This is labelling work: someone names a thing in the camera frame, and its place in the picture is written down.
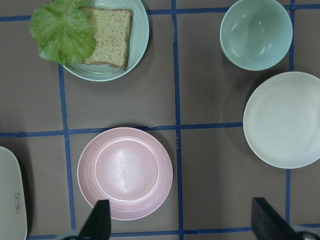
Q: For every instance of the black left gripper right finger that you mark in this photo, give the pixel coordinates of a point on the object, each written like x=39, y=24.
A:
x=267, y=224

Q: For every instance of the green bowl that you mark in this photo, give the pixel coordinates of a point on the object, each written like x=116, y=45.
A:
x=255, y=35

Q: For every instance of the cream toaster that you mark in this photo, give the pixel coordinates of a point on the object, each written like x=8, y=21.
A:
x=13, y=215

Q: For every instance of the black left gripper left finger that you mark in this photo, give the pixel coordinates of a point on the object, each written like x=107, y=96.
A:
x=98, y=224

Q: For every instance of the pink bowl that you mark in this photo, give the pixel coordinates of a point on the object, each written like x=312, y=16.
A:
x=281, y=120

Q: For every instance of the green lettuce leaf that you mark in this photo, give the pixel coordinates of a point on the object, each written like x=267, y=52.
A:
x=62, y=32

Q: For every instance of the pink plate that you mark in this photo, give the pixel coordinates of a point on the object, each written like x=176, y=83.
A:
x=130, y=168

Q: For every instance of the bread slice on plate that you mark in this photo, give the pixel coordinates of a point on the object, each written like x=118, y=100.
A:
x=112, y=31

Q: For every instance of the green plate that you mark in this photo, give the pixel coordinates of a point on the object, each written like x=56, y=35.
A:
x=138, y=42

